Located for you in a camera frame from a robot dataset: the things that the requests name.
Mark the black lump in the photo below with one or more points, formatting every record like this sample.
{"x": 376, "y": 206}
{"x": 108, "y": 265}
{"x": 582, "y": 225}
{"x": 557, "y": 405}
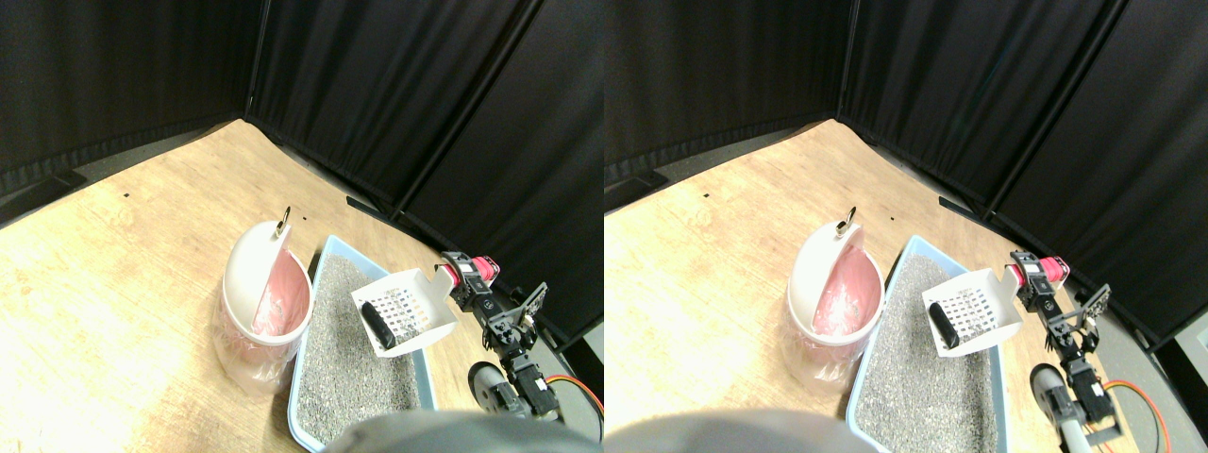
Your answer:
{"x": 377, "y": 324}
{"x": 946, "y": 326}

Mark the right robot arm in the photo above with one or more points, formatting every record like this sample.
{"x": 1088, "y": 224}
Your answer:
{"x": 1090, "y": 392}
{"x": 538, "y": 387}

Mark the curtain stand foot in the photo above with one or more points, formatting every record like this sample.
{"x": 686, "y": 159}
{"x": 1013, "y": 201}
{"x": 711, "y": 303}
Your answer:
{"x": 963, "y": 208}
{"x": 373, "y": 208}

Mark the blue litter tray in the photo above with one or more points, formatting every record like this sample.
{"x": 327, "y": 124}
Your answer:
{"x": 920, "y": 396}
{"x": 354, "y": 396}

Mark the white bin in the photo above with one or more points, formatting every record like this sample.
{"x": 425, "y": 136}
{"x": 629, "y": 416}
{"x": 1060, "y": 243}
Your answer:
{"x": 255, "y": 278}
{"x": 826, "y": 278}

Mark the black bracket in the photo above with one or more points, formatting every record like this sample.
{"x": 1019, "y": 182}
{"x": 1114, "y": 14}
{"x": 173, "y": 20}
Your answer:
{"x": 528, "y": 304}
{"x": 1095, "y": 304}

